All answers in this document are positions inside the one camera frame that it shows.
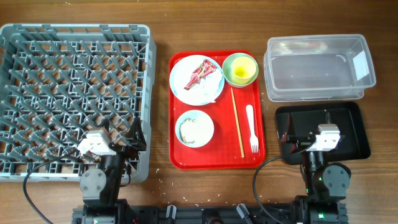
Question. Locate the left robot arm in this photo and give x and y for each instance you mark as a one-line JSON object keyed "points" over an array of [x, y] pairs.
{"points": [[100, 186]]}

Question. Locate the white plastic fork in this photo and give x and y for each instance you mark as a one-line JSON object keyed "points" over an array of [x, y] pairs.
{"points": [[253, 139]]}

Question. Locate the black waste tray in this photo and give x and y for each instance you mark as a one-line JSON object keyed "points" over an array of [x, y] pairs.
{"points": [[346, 115]]}

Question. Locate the leftover rice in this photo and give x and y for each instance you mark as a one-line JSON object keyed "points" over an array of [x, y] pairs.
{"points": [[193, 131]]}

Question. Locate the green bowl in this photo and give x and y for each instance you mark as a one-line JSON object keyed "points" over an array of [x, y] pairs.
{"points": [[227, 70]]}

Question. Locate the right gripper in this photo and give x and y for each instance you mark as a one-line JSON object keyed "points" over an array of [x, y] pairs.
{"points": [[301, 143]]}

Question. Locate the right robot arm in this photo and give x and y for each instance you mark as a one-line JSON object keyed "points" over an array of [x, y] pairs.
{"points": [[326, 184]]}

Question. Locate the red snack wrapper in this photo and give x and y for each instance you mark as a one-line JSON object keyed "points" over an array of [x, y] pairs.
{"points": [[205, 68]]}

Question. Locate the clear plastic bin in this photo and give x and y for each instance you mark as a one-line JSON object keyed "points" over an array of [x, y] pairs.
{"points": [[318, 68]]}

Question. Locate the wooden chopstick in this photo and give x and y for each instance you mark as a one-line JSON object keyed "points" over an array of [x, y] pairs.
{"points": [[237, 124]]}

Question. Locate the red serving tray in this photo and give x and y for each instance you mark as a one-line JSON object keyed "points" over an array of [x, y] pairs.
{"points": [[222, 152]]}

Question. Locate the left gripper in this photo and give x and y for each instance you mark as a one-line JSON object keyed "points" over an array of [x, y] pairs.
{"points": [[137, 144]]}

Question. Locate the yellow cup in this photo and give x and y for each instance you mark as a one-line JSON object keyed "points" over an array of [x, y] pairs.
{"points": [[243, 69]]}

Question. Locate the white napkin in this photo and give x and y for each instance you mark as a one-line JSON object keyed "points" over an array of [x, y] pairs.
{"points": [[205, 90]]}

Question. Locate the grey dishwasher rack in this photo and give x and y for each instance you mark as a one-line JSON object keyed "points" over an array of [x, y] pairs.
{"points": [[58, 81]]}

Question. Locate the small light blue bowl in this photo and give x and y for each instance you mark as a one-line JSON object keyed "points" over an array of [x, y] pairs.
{"points": [[195, 114]]}

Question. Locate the large light blue plate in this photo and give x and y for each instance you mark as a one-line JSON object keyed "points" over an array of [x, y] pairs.
{"points": [[180, 75]]}

